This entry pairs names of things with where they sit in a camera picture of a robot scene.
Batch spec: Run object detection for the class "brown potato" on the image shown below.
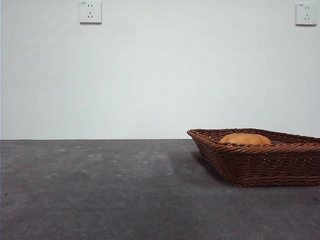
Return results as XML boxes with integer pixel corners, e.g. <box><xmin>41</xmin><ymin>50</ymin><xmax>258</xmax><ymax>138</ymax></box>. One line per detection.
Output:
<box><xmin>219</xmin><ymin>133</ymin><xmax>272</xmax><ymax>145</ymax></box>

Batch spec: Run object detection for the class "brown wicker basket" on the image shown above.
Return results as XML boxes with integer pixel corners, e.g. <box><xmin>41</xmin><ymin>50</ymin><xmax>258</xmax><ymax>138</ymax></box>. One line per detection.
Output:
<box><xmin>186</xmin><ymin>128</ymin><xmax>320</xmax><ymax>188</ymax></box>

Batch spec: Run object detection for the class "white wall socket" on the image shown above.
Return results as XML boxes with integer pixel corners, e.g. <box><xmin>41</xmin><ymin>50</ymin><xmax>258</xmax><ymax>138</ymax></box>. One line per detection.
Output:
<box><xmin>79</xmin><ymin>0</ymin><xmax>103</xmax><ymax>25</ymax></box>
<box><xmin>295</xmin><ymin>2</ymin><xmax>317</xmax><ymax>27</ymax></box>

